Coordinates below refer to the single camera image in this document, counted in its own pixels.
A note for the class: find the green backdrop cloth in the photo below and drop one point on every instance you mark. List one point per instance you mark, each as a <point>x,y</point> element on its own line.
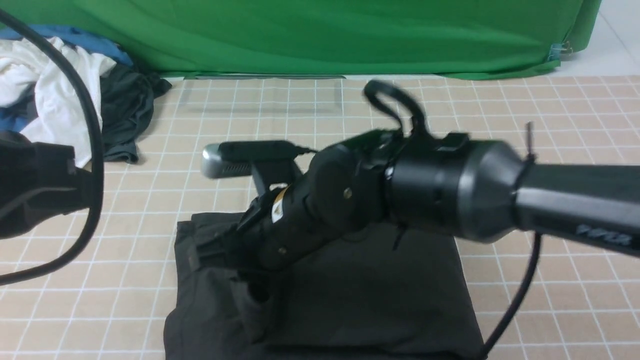
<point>461,39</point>

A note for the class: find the gray long-sleeve top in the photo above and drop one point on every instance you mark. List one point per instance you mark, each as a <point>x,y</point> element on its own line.
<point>355,299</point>

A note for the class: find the blue binder clip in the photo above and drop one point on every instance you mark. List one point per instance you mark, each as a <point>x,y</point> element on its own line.
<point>558,51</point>

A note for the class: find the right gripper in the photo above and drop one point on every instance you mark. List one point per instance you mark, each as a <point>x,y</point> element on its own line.
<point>303,218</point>

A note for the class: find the blue garment in pile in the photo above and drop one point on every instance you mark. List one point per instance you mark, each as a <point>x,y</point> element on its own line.
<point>16,115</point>

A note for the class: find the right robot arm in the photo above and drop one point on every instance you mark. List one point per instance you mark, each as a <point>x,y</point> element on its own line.
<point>478,190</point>

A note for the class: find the dark gray garment in pile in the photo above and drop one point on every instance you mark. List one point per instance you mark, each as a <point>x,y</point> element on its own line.
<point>127,109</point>

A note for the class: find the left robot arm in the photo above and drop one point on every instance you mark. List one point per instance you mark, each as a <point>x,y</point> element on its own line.
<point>38,181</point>

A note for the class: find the white shirt in pile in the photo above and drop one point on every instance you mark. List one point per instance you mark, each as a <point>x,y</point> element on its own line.
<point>60,118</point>

